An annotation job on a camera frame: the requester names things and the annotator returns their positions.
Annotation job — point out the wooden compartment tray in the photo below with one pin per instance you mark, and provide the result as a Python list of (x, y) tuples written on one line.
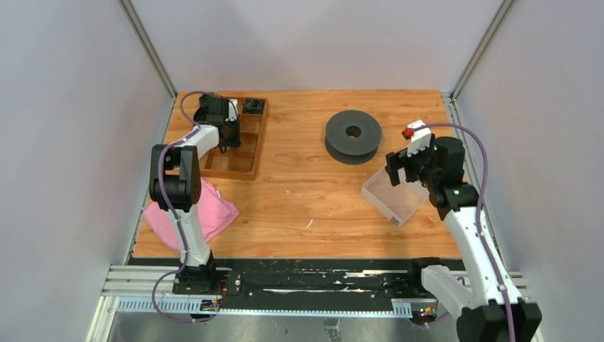
[(240, 163)]

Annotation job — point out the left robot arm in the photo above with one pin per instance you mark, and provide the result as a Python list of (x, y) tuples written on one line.
[(176, 186)]

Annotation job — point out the black cable spool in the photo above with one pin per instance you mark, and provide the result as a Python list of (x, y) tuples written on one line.
[(352, 137)]

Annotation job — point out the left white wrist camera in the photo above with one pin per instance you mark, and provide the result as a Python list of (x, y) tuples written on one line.
[(233, 115)]

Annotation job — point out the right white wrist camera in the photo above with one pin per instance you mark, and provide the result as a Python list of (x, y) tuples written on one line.
[(419, 137)]

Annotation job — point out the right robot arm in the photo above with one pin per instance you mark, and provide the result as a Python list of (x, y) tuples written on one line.
[(491, 308)]

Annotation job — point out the pink cloth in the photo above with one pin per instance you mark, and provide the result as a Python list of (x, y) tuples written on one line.
[(215, 215)]

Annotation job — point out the clear plastic box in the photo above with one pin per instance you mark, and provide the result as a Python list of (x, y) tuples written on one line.
[(396, 203)]

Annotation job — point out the slotted aluminium cable duct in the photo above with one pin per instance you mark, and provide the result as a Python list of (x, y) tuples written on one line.
[(201, 306)]

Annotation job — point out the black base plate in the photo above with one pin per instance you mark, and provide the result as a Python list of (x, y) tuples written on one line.
[(323, 284)]

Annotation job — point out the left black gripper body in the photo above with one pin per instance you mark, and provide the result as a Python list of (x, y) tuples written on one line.
[(234, 135)]

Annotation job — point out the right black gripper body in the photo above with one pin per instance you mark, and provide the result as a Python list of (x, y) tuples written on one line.
[(416, 167)]

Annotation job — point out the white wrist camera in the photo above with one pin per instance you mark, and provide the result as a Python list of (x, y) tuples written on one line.
[(233, 115), (419, 137)]

